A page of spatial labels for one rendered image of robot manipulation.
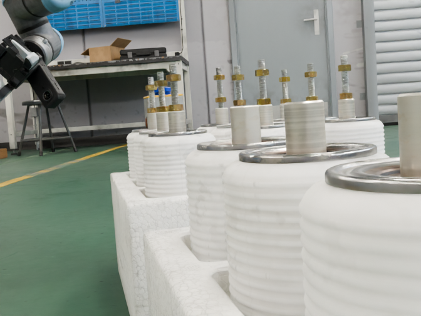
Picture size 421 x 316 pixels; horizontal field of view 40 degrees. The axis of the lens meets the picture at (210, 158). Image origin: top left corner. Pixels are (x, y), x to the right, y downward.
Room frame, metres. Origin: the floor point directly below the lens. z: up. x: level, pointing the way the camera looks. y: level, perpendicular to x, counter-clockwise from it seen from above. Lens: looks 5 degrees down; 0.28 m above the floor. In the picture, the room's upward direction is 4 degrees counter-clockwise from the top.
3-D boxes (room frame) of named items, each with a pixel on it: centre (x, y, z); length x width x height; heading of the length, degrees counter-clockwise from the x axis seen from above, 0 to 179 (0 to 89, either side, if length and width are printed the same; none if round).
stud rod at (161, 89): (0.86, 0.07, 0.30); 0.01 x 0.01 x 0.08
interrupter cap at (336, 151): (0.32, -0.05, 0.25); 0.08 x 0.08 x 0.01
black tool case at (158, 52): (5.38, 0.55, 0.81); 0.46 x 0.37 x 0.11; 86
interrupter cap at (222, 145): (0.43, -0.03, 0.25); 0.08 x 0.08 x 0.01
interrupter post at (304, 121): (0.32, -0.05, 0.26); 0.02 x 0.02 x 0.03
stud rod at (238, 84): (0.88, -0.05, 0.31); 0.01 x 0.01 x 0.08
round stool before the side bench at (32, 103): (4.90, 1.38, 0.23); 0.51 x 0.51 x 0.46
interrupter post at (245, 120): (0.43, -0.03, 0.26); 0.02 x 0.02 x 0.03
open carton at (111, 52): (5.50, 0.90, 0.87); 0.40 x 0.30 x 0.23; 72
